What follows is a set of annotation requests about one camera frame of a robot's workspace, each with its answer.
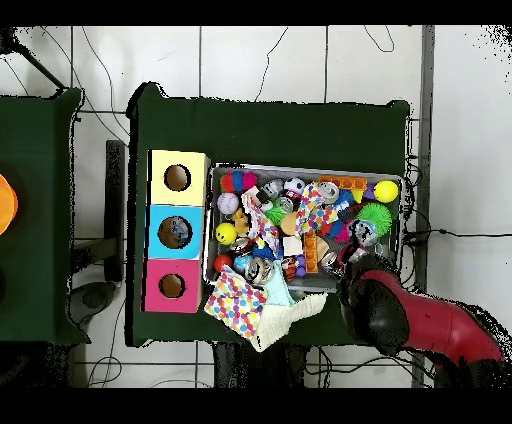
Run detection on cream muslin cloth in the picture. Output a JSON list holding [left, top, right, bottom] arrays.
[[250, 291, 329, 353]]

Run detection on rainbow spiky toy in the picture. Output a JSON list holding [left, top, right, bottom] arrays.
[[221, 171, 260, 194]]

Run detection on black floor cable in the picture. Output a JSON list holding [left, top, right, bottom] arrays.
[[402, 226, 512, 247]]

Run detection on mint green cloth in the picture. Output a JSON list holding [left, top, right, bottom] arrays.
[[263, 267, 296, 309]]

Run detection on black and white soccer ball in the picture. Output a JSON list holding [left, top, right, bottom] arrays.
[[283, 177, 307, 198]]

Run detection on large polka dot cloth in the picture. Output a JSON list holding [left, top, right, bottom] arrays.
[[203, 267, 269, 341]]

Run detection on orange round object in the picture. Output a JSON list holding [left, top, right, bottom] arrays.
[[0, 174, 19, 236]]

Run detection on small polka dot cloth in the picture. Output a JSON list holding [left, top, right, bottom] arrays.
[[294, 185, 339, 237]]

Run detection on grey floor stand base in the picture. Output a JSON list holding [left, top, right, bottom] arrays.
[[67, 238, 121, 325]]

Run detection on green covered side table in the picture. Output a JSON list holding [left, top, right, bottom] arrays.
[[0, 87, 85, 345]]

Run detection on wooden box with three holes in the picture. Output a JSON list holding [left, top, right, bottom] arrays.
[[143, 149, 212, 315]]

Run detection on shallow clear bin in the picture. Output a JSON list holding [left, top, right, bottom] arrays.
[[202, 162, 405, 297]]

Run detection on crushed silver can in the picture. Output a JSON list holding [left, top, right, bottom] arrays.
[[316, 182, 342, 206]]

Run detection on black tripod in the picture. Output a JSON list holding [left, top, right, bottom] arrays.
[[0, 26, 67, 91]]

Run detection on white baseball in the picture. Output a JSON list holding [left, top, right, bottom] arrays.
[[216, 191, 241, 215]]

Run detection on crushed red black can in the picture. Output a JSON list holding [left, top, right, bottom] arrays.
[[320, 251, 345, 278]]

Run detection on yellow smiley ball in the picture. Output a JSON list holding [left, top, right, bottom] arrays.
[[214, 221, 239, 246]]

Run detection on large green spiky ball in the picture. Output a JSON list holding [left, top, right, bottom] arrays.
[[358, 202, 394, 235]]

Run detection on black flat panel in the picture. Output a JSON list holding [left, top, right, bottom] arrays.
[[104, 139, 128, 283]]

